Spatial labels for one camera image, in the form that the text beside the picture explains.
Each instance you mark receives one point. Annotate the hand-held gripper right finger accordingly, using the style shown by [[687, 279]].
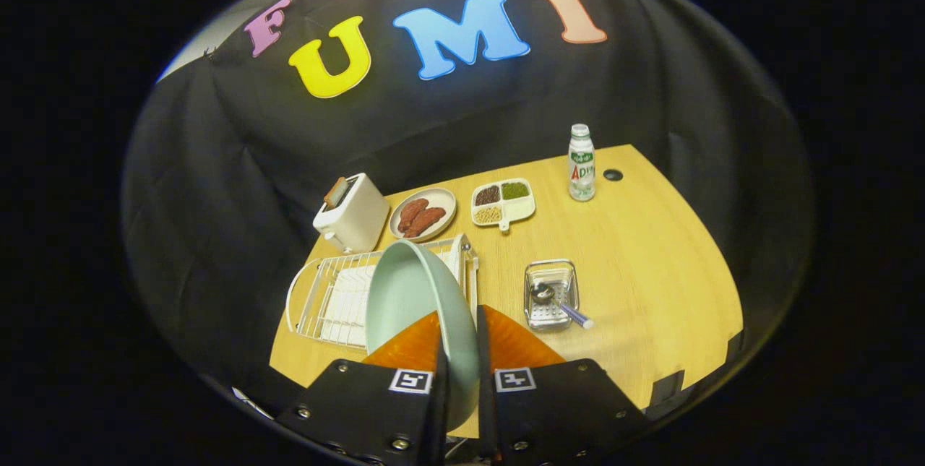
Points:
[[564, 415]]

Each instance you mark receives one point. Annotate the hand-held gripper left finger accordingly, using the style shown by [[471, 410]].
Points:
[[376, 415]]

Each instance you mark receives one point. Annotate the metal spoon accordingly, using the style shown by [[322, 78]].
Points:
[[543, 294]]

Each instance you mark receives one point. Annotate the mint green plate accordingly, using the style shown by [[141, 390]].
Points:
[[412, 292]]

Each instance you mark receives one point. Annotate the white divided dish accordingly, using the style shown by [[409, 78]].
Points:
[[514, 212]]

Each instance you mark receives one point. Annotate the beige round plate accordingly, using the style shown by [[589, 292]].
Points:
[[441, 200]]

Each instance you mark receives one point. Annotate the white toaster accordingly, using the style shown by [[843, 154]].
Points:
[[358, 220]]

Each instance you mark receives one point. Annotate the brown sausage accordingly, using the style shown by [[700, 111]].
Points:
[[412, 213], [428, 220]]

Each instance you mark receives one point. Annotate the yellow beans pile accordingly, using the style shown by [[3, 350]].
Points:
[[488, 215]]

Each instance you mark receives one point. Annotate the brown bread slice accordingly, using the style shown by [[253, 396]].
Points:
[[335, 193]]

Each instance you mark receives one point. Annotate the green beans pile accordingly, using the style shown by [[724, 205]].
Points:
[[515, 190]]

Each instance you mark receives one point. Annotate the dark red beans pile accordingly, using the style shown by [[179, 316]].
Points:
[[487, 195]]

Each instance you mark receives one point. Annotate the white plastic drink bottle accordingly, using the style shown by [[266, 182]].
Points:
[[582, 170]]

